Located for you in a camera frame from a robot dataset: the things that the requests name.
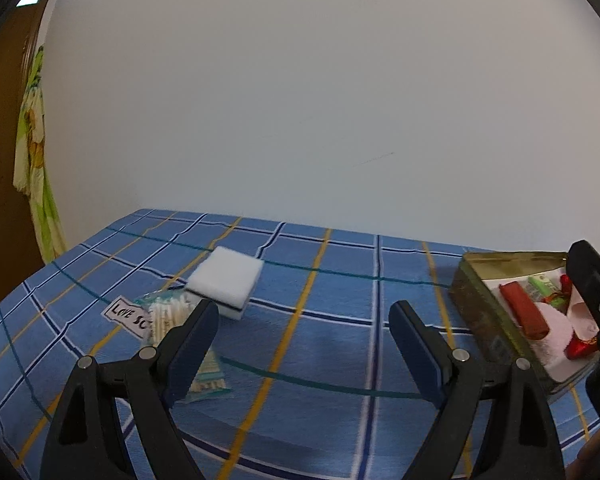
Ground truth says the cotton swab bag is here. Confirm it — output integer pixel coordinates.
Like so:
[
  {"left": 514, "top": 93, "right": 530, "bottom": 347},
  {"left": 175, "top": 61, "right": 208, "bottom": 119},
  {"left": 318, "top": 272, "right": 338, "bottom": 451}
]
[{"left": 132, "top": 290, "right": 234, "bottom": 404}]

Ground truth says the pink drawstring pouch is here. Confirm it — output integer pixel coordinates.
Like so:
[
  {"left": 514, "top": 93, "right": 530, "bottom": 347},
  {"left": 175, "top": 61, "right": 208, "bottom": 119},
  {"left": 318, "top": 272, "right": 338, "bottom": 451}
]
[{"left": 530, "top": 302, "right": 577, "bottom": 367}]

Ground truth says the gold tin box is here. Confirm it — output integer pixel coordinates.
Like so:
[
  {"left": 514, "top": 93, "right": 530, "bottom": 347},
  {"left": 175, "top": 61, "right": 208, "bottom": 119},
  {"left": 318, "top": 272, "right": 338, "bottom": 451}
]
[{"left": 450, "top": 251, "right": 600, "bottom": 402}]

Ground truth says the blue plaid blanket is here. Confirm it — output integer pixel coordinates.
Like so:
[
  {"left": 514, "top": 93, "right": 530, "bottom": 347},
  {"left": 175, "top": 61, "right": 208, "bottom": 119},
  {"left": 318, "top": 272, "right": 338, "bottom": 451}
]
[{"left": 0, "top": 208, "right": 600, "bottom": 480}]

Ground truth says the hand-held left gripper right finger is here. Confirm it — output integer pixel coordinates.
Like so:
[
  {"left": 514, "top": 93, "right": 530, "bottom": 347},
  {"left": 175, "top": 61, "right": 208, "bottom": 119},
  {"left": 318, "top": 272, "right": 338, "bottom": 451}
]
[{"left": 389, "top": 301, "right": 566, "bottom": 480}]

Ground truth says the white sponge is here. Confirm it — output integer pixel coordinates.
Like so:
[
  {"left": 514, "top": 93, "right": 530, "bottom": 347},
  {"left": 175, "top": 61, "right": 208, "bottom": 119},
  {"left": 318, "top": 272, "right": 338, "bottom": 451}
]
[{"left": 186, "top": 246, "right": 265, "bottom": 322}]

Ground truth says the green tissue pack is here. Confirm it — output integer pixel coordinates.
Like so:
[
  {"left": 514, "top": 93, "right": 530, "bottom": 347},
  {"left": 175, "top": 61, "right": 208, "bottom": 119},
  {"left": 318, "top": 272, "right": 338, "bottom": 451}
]
[{"left": 527, "top": 274, "right": 567, "bottom": 311}]

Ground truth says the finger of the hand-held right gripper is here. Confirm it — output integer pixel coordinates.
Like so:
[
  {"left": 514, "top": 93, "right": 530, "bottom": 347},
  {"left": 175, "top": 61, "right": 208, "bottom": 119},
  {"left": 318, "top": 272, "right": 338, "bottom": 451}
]
[{"left": 566, "top": 240, "right": 600, "bottom": 441}]

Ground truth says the green floral curtain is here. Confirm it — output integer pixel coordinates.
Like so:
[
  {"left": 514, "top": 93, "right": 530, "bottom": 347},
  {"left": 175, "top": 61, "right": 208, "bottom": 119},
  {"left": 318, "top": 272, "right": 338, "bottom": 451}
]
[{"left": 12, "top": 45, "right": 69, "bottom": 264}]

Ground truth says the brown wooden door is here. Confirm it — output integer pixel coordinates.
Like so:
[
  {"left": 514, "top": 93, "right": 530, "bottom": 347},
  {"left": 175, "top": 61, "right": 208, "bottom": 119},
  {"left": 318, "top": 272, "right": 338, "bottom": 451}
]
[{"left": 0, "top": 0, "right": 69, "bottom": 322}]

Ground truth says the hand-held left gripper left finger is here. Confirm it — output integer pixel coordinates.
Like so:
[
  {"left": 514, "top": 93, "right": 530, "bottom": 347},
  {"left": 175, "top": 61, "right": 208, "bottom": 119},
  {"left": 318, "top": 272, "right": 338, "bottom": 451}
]
[{"left": 40, "top": 300, "right": 221, "bottom": 480}]

